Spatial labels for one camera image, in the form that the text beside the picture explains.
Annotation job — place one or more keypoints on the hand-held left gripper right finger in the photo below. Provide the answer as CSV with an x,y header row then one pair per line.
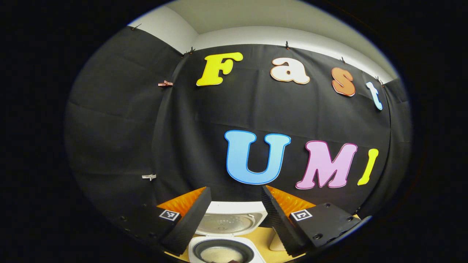
x,y
279,224

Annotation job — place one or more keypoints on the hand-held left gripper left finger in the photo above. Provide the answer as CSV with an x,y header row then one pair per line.
x,y
193,224

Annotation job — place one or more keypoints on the small white rice portion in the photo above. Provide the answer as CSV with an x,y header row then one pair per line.
x,y
219,255

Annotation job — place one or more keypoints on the white rice cooker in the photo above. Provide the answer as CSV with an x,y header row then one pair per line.
x,y
234,208

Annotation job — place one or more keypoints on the white toaster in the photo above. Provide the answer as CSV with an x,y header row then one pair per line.
x,y
276,244

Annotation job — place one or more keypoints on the silver clip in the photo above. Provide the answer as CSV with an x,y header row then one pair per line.
x,y
149,177

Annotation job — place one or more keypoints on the black backdrop cloth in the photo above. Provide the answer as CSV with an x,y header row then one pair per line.
x,y
128,128

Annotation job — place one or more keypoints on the pink clip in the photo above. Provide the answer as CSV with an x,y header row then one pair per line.
x,y
165,83

